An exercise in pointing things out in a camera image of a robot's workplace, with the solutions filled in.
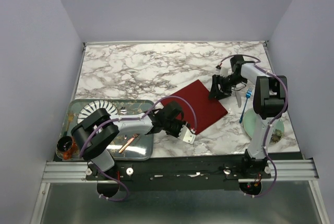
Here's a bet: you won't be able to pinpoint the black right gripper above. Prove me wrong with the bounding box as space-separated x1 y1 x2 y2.
207 74 247 101

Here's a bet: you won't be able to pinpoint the dark red cloth napkin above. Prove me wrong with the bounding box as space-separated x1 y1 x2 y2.
161 80 228 134

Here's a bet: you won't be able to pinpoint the blue handled fork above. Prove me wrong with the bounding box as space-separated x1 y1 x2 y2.
239 87 253 124

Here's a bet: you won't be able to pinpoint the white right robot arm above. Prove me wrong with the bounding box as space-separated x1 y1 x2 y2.
209 54 288 178

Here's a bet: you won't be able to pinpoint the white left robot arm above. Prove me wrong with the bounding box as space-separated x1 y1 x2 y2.
71 101 195 180

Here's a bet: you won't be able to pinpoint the silver table knife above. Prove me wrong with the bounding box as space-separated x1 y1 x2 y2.
234 90 242 108

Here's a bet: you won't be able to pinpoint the rose gold knife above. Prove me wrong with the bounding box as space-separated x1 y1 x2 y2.
118 134 139 154

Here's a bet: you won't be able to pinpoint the teal floral serving tray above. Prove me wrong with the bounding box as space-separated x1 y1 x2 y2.
60 99 154 160

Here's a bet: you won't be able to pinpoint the light green plate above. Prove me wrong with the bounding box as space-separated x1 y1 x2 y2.
243 108 285 145

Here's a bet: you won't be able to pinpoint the silver spoon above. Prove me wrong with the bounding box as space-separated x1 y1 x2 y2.
119 107 127 115

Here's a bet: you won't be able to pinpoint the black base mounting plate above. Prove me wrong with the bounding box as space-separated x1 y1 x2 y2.
86 155 273 193

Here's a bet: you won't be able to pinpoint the blue striped white plate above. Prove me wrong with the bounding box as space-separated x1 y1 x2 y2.
77 100 118 124

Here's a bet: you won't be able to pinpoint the gold fork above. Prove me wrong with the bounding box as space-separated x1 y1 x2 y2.
63 111 75 136

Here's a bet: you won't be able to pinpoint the black and orange cup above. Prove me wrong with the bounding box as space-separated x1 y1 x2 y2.
56 136 78 160

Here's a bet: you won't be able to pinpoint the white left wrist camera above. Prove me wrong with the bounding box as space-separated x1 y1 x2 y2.
178 125 196 145

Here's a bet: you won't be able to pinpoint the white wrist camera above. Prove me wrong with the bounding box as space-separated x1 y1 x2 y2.
178 125 196 145
219 66 229 77

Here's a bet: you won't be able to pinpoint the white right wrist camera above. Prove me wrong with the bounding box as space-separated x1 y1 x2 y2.
219 66 229 77

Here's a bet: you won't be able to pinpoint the aluminium frame rail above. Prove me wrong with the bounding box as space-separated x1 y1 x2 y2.
42 159 319 183

